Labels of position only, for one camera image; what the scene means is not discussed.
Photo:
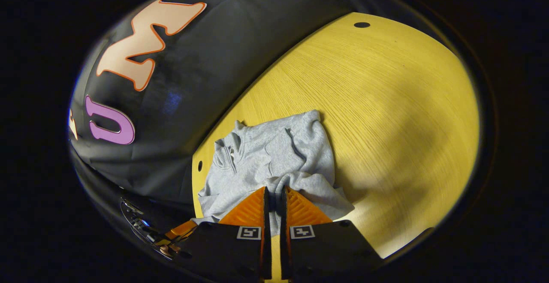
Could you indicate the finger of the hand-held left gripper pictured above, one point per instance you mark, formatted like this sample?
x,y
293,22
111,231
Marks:
x,y
182,229

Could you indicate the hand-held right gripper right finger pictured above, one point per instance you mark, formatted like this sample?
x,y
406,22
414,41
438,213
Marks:
x,y
284,231

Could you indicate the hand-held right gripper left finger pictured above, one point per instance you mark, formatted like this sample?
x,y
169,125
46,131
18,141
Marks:
x,y
266,231

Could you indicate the grey zip-neck sweatshirt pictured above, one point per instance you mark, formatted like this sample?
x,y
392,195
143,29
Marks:
x,y
274,154

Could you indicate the black backdrop cloth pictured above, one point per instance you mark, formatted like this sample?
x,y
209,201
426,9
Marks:
x,y
206,60

